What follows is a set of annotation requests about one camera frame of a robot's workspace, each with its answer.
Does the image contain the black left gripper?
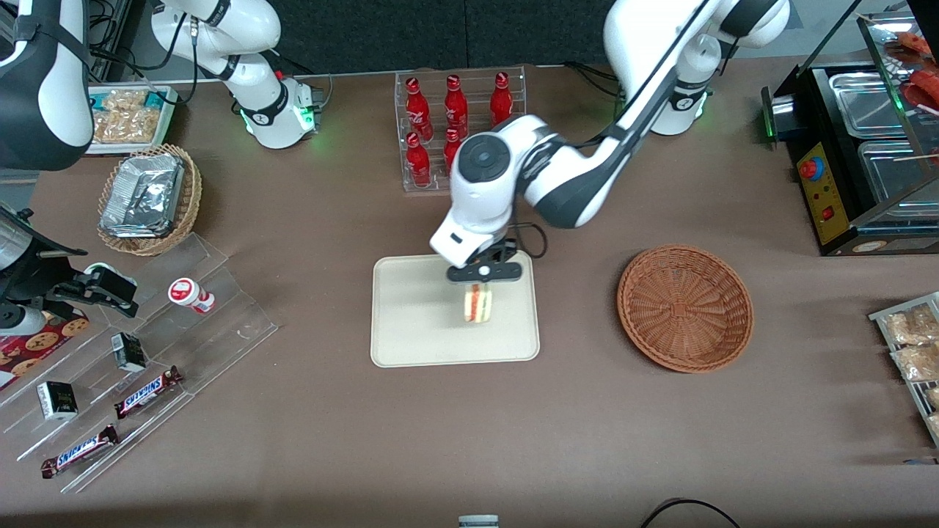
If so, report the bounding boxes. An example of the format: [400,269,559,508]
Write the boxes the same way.
[446,246,524,285]

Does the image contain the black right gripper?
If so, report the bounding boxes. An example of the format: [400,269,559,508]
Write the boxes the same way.
[0,208,141,318]

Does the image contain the triangular sandwich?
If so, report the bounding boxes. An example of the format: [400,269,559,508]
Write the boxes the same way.
[462,284,494,324]

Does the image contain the beige plastic tray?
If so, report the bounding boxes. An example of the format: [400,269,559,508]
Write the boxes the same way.
[370,250,541,368]

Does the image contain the tan wicker basket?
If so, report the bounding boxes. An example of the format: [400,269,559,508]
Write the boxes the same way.
[97,144,203,257]

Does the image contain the white snack tray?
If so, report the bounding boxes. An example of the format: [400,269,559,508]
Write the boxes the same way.
[85,84,180,156]

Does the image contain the round brown wicker basket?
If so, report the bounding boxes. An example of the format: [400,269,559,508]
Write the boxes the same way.
[616,244,755,374]

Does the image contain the tray of packaged snacks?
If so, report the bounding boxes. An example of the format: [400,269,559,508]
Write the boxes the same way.
[869,292,939,448]

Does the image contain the small black box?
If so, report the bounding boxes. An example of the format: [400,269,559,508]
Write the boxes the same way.
[37,381,78,421]
[110,332,147,373]

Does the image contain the red chocolate chip cookie box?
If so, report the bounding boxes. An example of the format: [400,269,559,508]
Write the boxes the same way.
[0,312,90,391]

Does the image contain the red white snack cup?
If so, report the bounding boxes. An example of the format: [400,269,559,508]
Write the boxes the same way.
[168,277,216,315]

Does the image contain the stack of foil trays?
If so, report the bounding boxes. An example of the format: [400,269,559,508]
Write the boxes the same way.
[100,153,186,239]

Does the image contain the Snickers chocolate bar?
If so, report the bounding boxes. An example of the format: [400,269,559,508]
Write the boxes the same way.
[40,424,120,480]
[114,366,184,420]

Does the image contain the clear acrylic bottle rack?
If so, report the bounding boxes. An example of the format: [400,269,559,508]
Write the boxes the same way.
[395,66,527,193]

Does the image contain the clear acrylic stepped stand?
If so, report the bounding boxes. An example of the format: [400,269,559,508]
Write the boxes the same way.
[0,233,279,494]

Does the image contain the red cola bottle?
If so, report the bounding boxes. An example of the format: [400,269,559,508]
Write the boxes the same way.
[406,132,432,188]
[443,128,464,177]
[444,74,470,136]
[405,76,434,142]
[489,71,514,125]

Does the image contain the clear bagged snack packet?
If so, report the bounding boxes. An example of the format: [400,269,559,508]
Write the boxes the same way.
[92,110,168,144]
[92,89,149,113]

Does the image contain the black food warmer appliance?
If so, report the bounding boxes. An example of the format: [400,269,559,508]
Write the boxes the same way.
[761,0,939,257]

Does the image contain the steel food pan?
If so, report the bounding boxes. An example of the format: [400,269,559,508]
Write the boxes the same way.
[857,139,939,204]
[829,71,905,138]

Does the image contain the red orange food item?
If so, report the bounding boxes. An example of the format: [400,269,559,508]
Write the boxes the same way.
[891,33,928,64]
[906,70,939,112]

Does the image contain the black base cable bundle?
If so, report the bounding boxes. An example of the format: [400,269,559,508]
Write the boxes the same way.
[565,62,624,100]

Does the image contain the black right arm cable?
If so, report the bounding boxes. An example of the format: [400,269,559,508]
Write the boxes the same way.
[88,0,202,105]

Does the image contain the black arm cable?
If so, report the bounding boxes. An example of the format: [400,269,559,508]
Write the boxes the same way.
[88,0,202,105]
[511,0,723,259]

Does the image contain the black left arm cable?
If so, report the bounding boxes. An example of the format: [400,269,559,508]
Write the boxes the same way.
[511,0,723,259]

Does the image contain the black looped cable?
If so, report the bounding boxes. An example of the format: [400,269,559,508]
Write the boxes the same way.
[642,498,739,528]

